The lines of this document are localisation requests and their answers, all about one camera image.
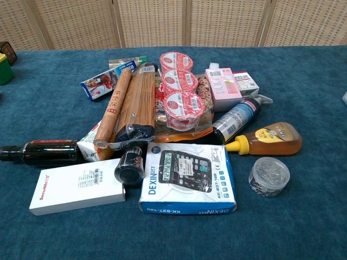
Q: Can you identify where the black spray bottle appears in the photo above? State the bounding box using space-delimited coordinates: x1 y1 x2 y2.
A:
212 94 274 144

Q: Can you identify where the yellow cap honey squeeze bottle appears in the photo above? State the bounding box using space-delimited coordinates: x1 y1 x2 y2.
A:
224 122 303 156

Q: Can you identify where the dark glass sauce bottle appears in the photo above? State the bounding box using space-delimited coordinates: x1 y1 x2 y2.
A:
0 139 82 166

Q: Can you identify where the red white yogurt cup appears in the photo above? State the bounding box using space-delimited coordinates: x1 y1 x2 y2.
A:
164 90 206 132
159 51 194 74
161 69 199 94

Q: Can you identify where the orange snack mix bag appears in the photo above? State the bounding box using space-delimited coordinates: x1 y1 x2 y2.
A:
153 73 215 144

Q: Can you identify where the bamboo mat in plastic bag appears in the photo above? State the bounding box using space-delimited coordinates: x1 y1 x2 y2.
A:
110 63 158 151

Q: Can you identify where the blue white calculator box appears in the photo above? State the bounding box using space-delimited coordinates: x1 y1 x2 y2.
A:
138 142 237 216

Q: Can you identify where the black cylindrical jar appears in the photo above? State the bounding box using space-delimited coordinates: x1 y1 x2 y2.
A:
114 146 145 186

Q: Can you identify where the pink carton box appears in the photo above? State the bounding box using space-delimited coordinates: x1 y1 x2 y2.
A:
205 68 243 113

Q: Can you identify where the wooden rolling pin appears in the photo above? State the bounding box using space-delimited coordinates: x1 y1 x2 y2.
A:
93 68 133 150

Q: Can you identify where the silver green tube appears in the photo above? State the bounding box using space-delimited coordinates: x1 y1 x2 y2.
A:
108 56 147 70

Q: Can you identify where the green white carton box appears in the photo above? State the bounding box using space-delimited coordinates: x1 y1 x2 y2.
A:
76 119 114 163

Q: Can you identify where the white red small box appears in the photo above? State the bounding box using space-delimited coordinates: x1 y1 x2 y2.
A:
233 71 260 97

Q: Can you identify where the blue spider-man toothpaste box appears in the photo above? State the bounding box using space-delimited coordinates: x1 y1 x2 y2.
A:
80 66 136 101

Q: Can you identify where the clear round tub of clips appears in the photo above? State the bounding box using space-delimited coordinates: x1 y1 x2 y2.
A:
248 157 291 198

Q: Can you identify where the woven folding screen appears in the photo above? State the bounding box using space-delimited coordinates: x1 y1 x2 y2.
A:
0 0 347 51

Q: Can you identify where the white SnowNite box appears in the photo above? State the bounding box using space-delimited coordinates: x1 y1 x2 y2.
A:
29 158 126 216

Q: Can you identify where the green container yellow lid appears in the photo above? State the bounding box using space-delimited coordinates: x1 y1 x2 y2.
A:
0 53 15 86

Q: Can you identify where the dark brown box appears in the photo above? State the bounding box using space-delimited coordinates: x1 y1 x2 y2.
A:
0 41 18 66

